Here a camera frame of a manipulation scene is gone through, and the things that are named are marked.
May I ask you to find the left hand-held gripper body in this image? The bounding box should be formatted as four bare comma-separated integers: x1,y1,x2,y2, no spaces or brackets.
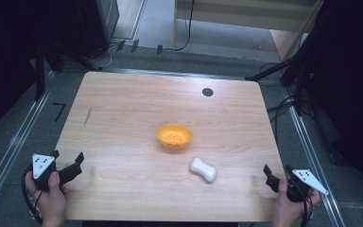
31,152,61,192

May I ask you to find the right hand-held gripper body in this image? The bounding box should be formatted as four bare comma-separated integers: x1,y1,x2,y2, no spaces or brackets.
285,168,330,203

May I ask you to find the white bone-shaped soap bar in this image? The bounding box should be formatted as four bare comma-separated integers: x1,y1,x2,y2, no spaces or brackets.
188,156,218,183

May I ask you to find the orange plastic bowl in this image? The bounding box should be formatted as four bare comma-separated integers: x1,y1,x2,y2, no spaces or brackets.
155,123,194,150

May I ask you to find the person's right hand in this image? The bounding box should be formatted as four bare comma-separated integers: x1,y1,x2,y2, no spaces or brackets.
270,178,322,227

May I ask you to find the person's left hand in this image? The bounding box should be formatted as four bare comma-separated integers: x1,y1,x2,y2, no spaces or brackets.
25,171,71,227

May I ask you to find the black floor tape mark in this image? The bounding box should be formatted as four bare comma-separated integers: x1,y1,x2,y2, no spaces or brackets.
52,101,67,123

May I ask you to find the black metal stand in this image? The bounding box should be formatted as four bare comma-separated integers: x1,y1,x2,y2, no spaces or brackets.
245,46,316,117
32,37,103,102

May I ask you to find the black cabinet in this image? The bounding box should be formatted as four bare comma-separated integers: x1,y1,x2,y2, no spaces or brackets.
74,0,121,60

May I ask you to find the light wooden furniture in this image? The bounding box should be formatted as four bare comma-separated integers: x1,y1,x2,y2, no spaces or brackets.
172,0,324,61

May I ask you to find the metal floor rail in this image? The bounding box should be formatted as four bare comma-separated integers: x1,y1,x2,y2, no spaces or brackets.
0,70,58,221
282,86,348,227

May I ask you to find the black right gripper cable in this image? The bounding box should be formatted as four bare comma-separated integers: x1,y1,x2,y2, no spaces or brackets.
298,188,315,227

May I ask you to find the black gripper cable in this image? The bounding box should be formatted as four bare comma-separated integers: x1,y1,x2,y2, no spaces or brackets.
21,166,44,225
298,188,315,227

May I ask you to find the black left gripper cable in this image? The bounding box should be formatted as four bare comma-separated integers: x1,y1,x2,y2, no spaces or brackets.
21,166,44,225

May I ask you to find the bundle of black floor cables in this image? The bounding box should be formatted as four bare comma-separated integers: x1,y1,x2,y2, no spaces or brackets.
265,94,317,133

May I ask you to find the white floor cable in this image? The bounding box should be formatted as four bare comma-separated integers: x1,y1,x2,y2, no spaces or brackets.
95,43,116,69

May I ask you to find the black hanging cable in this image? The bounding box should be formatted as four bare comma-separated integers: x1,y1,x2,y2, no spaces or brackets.
172,0,197,52

